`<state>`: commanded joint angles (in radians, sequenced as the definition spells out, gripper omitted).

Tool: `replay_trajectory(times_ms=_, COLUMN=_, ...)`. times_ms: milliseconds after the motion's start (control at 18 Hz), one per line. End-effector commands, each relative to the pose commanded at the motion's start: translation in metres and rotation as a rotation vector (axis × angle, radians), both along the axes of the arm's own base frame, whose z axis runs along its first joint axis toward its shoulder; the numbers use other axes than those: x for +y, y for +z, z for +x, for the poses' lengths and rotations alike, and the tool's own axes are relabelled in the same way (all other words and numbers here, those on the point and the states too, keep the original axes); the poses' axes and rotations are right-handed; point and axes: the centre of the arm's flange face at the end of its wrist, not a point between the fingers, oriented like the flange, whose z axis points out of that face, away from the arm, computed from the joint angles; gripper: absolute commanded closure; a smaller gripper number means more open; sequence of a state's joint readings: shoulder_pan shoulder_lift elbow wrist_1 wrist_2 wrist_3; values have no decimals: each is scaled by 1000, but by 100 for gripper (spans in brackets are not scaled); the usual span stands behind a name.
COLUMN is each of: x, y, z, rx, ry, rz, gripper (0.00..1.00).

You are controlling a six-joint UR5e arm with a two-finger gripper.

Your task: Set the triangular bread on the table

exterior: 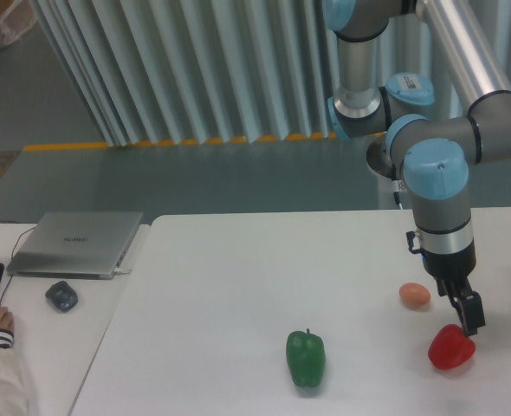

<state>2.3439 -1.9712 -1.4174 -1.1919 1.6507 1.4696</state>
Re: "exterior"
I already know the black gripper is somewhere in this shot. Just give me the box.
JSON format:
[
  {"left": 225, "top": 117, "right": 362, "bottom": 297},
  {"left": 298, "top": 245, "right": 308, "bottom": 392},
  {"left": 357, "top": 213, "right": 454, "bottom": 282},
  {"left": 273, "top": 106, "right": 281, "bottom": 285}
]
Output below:
[{"left": 422, "top": 241, "right": 485, "bottom": 337}]

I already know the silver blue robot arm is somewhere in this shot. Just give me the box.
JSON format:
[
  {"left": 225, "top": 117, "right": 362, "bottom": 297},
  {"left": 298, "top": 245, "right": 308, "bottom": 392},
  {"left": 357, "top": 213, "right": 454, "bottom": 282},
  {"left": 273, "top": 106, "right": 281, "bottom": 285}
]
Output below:
[{"left": 321, "top": 1, "right": 511, "bottom": 336}]

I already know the red bell pepper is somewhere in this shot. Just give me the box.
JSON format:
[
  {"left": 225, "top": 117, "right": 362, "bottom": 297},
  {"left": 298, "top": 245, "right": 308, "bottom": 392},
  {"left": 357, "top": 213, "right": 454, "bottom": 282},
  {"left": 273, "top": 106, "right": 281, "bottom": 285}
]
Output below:
[{"left": 428, "top": 324, "right": 476, "bottom": 370}]

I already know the brown egg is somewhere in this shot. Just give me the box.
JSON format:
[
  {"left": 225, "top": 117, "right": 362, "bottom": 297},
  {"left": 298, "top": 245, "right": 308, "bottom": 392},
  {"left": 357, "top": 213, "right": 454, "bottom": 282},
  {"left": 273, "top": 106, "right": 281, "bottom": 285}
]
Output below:
[{"left": 398, "top": 283, "right": 430, "bottom": 309}]

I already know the green bell pepper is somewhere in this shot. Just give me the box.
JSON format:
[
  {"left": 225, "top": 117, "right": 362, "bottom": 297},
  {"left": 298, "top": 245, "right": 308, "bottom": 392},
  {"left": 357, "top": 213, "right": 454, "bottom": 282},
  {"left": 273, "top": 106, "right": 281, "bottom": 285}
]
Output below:
[{"left": 285, "top": 328, "right": 326, "bottom": 388}]

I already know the grey folding partition screen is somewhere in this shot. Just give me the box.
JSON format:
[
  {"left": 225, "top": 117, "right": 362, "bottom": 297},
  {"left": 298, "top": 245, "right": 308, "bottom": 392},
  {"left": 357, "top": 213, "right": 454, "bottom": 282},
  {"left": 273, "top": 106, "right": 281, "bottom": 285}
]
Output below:
[{"left": 33, "top": 1, "right": 511, "bottom": 146}]

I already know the silver closed laptop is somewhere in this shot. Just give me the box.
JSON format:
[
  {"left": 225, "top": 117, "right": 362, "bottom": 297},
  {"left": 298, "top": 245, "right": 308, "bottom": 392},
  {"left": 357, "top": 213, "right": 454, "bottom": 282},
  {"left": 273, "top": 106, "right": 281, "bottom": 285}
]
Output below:
[{"left": 7, "top": 211, "right": 143, "bottom": 280}]

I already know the white usb cable plug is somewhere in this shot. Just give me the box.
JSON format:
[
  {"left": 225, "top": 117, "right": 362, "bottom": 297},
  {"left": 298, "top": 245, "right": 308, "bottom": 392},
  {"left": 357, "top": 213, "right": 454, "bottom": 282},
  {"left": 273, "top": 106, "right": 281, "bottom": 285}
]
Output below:
[{"left": 114, "top": 268, "right": 132, "bottom": 276}]

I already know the black laptop cable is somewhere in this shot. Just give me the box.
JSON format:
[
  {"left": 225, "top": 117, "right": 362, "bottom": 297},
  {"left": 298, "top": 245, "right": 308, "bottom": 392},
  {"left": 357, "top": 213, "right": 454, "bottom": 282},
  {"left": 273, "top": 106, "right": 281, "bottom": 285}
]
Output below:
[{"left": 0, "top": 220, "right": 38, "bottom": 309}]

